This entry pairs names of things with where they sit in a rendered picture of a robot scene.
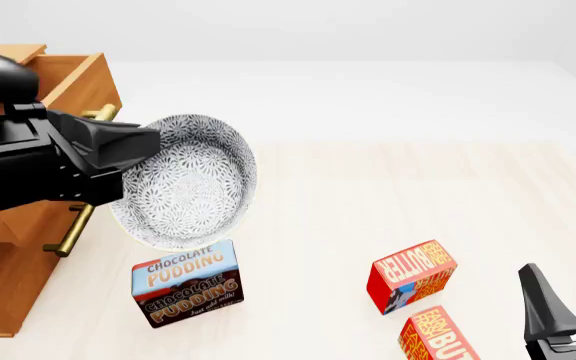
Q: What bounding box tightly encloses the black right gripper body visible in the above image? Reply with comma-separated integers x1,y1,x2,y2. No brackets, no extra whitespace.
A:
523,334,576,360

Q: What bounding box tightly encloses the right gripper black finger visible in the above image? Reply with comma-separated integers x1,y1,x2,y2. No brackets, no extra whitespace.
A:
517,262,576,343

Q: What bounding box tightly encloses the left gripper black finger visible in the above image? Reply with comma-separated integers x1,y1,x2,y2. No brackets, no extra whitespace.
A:
47,109,162,172

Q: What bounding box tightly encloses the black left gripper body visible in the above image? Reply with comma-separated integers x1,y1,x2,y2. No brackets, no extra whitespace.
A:
0,102,125,220

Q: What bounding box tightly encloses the patterned black and white bowl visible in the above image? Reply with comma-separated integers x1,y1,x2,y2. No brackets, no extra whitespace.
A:
107,113,260,252

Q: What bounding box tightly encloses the open wooden drawer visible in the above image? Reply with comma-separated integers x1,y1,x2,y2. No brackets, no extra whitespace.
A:
20,51,123,118

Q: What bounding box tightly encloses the wooden cabinet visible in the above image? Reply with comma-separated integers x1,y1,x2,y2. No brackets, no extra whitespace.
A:
0,43,123,339

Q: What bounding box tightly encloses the red butter box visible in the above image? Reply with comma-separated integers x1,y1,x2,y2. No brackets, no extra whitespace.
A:
397,304,482,360
365,239,459,317

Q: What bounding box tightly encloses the chocolate pudding box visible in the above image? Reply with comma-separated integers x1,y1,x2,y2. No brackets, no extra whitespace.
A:
130,239,246,330

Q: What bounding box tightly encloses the short brass drawer handle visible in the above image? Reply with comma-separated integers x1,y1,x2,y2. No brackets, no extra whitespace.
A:
81,102,119,123

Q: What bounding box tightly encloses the long brass drawer handle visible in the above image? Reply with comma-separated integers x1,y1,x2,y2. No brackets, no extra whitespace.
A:
42,203,97,258

